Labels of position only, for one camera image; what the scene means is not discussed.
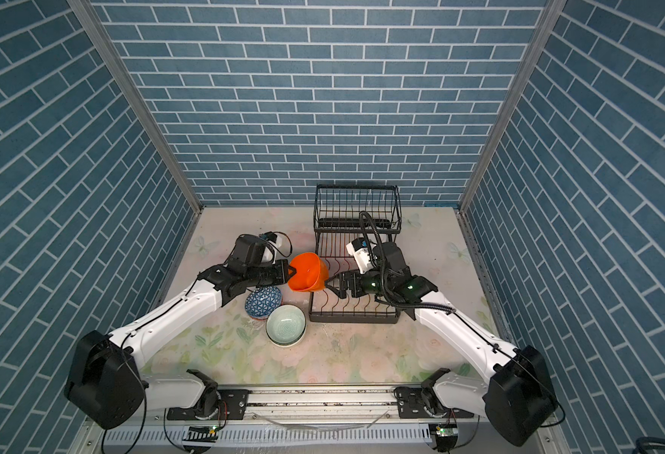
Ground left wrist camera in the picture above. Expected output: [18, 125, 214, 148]
[259, 231, 293, 264]

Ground green ringed bowl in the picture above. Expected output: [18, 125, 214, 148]
[266, 305, 307, 347]

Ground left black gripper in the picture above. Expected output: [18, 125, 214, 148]
[244, 258, 299, 289]

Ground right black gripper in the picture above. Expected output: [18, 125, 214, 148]
[325, 269, 394, 299]

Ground black wire dish rack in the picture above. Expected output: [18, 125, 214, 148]
[309, 183, 402, 325]

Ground orange square bowl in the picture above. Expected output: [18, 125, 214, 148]
[288, 253, 329, 292]

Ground white slotted cable duct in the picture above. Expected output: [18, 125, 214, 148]
[105, 424, 433, 448]

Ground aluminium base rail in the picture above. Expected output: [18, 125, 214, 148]
[70, 385, 568, 453]

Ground blue triangle patterned bowl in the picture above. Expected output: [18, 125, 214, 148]
[245, 287, 282, 320]

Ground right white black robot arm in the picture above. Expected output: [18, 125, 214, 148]
[326, 238, 561, 446]

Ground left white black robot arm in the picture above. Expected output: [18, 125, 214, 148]
[64, 232, 296, 429]

